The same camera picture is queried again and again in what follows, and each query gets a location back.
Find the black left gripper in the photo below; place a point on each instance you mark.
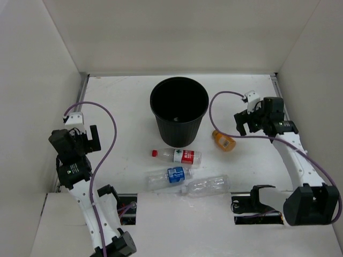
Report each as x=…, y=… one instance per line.
x=91, y=141

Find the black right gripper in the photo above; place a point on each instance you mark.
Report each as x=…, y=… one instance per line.
x=243, y=118

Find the orange juice bottle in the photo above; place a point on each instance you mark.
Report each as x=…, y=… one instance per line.
x=225, y=143

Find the red label clear bottle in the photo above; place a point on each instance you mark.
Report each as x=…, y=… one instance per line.
x=188, y=158

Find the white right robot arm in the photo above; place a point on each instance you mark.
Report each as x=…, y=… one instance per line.
x=312, y=201

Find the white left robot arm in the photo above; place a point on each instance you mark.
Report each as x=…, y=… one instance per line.
x=99, y=207

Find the black plastic waste bin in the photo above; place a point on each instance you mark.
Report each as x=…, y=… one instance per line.
x=179, y=105

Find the clear unlabelled plastic bottle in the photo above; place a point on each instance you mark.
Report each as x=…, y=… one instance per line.
x=208, y=186

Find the blue label clear bottle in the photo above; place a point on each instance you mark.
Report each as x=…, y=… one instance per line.
x=166, y=178

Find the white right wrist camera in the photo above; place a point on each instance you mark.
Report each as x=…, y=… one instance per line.
x=251, y=98

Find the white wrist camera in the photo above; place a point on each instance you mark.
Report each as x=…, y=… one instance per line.
x=251, y=98
x=75, y=120

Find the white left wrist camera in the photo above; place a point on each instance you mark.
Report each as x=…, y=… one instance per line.
x=75, y=120

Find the left aluminium table rail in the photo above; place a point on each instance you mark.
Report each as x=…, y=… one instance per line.
x=80, y=96

